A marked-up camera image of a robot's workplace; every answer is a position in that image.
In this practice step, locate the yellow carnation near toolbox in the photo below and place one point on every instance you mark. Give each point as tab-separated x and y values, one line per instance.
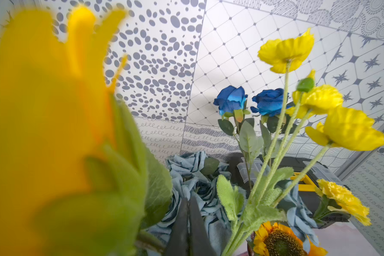
338	199

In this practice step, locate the yellow sunflower with bud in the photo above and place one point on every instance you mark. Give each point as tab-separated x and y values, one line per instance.
73	166

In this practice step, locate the black toolbox yellow latch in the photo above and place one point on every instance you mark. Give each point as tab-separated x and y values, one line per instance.
307	184

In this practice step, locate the dark blue rose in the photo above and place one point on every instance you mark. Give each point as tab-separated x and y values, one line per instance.
231	102
268	106

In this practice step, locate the yellow poppy spray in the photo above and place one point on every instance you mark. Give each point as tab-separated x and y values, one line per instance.
343	128

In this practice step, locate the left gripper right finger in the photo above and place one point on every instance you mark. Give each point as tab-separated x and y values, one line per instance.
199	243

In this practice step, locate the dusty blue rose bunch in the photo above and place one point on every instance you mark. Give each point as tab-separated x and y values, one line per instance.
195	175

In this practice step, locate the small yellow sunflower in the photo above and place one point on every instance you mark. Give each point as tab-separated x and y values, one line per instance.
280	240

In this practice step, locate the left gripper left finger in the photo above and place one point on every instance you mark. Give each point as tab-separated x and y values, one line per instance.
178	242

